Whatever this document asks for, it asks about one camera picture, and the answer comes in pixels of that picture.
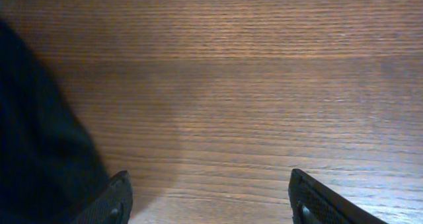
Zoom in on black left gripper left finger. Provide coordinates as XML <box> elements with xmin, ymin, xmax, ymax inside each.
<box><xmin>71</xmin><ymin>170</ymin><xmax>133</xmax><ymax>224</ymax></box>

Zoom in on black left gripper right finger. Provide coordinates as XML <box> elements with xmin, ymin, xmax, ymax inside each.
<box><xmin>288</xmin><ymin>168</ymin><xmax>387</xmax><ymax>224</ymax></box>

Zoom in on black pants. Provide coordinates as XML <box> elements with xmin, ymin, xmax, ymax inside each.
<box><xmin>1</xmin><ymin>23</ymin><xmax>108</xmax><ymax>223</ymax></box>

